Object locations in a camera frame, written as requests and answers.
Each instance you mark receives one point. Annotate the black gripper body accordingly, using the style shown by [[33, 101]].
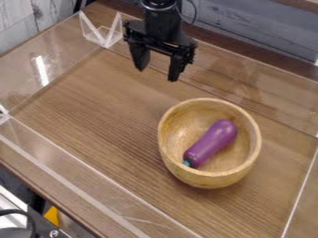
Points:
[[159, 30]]

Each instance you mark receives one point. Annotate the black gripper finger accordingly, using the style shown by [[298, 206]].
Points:
[[177, 62], [140, 55]]

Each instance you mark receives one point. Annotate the purple toy eggplant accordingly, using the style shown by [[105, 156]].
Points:
[[219, 135]]

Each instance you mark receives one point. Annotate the brown wooden bowl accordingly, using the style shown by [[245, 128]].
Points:
[[183, 125]]

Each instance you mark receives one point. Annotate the yellow black device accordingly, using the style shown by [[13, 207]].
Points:
[[46, 221]]

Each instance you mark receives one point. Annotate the clear acrylic corner bracket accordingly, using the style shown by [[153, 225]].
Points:
[[101, 35]]

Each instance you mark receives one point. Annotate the clear acrylic tray wall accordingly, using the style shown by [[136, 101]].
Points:
[[78, 139]]

